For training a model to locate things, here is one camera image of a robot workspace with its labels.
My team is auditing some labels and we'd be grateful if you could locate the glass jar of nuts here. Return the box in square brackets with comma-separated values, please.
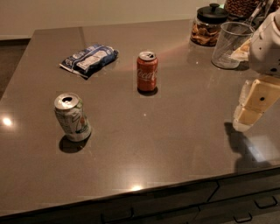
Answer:
[224, 0, 280, 20]

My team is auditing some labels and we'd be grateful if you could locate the clear plastic measuring cup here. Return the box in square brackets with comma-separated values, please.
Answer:
[211, 21, 256, 70]

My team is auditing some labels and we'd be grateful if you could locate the glass jar with black lid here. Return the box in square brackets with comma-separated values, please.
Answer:
[190, 3, 228, 46]

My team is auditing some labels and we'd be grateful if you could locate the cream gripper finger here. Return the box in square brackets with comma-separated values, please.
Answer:
[233, 76, 280, 132]
[230, 38, 251, 61]

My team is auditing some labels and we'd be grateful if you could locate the dark drawer with handle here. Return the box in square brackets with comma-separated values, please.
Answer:
[0, 181, 219, 224]

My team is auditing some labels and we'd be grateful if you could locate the dark drawer right upper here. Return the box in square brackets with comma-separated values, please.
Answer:
[205, 169, 280, 206]

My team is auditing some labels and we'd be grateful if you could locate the white green 7up can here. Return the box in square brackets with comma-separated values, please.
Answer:
[54, 93, 91, 142]

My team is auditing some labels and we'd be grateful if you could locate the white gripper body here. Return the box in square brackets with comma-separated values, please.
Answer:
[248, 9, 280, 76]

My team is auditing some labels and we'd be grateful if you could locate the red coke can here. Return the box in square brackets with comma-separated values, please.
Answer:
[136, 51, 158, 92]

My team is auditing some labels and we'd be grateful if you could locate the blue white chip bag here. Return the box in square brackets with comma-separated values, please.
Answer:
[59, 44, 119, 79]

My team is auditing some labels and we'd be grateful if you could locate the dark drawer right lower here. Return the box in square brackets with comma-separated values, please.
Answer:
[188, 194, 280, 224]

